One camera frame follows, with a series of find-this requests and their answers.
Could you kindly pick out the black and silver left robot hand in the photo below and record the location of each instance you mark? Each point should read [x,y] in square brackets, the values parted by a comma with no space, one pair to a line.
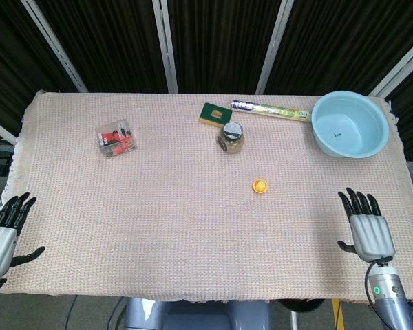
[0,247]

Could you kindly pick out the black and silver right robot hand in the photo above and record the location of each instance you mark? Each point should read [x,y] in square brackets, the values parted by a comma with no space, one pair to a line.
[371,237]

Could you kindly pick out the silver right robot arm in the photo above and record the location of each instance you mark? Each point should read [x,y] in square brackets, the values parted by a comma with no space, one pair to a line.
[390,302]

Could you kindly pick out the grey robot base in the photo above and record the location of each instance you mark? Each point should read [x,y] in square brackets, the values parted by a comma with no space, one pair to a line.
[199,316]

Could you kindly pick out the light blue plastic basin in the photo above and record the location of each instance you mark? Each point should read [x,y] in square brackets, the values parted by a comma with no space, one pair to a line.
[351,130]

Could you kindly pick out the yellow bottle cap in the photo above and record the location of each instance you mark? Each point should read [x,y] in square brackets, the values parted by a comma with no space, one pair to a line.
[260,186]

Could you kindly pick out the clear box with red items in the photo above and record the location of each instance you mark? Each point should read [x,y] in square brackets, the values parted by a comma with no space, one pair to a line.
[116,139]

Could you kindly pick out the cling film roll box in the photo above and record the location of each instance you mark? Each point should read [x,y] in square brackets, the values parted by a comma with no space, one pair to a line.
[268,109]

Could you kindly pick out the glass jar with black lid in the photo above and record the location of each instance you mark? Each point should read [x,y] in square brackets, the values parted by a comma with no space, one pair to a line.
[231,137]

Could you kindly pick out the beige woven tablecloth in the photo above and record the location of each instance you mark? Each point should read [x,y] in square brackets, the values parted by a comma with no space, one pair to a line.
[175,223]

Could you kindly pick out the dark pleated curtain panel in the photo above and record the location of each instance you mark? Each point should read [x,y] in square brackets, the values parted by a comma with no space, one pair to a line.
[10,62]
[110,44]
[220,44]
[347,41]

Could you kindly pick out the green and yellow sponge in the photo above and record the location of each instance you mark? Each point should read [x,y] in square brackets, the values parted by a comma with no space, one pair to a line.
[215,114]

